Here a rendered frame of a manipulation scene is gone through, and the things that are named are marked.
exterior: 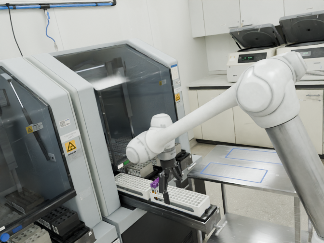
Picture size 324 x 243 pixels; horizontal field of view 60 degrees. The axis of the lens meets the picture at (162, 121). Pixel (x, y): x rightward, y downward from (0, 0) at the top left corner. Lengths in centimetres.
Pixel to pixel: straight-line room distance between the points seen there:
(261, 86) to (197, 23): 338
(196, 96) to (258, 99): 319
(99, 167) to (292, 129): 97
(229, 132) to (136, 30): 178
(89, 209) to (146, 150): 54
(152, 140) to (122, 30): 215
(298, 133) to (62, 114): 95
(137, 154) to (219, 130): 290
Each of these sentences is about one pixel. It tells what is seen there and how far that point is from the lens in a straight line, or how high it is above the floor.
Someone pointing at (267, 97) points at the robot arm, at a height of 142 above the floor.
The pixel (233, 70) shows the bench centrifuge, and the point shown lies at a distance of 361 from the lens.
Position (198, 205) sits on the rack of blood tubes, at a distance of 133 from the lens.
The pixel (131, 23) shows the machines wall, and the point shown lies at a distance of 324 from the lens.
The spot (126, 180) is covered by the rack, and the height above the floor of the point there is 86.
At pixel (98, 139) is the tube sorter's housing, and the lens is 146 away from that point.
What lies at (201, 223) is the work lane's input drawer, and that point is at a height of 80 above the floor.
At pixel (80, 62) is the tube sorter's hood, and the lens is 168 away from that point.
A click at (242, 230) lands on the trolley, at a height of 28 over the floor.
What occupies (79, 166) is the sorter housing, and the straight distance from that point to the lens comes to 141.
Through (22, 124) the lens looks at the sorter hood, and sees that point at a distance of 124.
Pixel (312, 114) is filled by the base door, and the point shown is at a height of 54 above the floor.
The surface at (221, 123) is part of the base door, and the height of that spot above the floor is 36.
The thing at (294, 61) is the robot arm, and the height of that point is 147.
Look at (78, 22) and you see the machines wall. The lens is 280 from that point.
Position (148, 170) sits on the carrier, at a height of 84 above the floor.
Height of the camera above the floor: 161
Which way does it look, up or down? 17 degrees down
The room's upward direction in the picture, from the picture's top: 10 degrees counter-clockwise
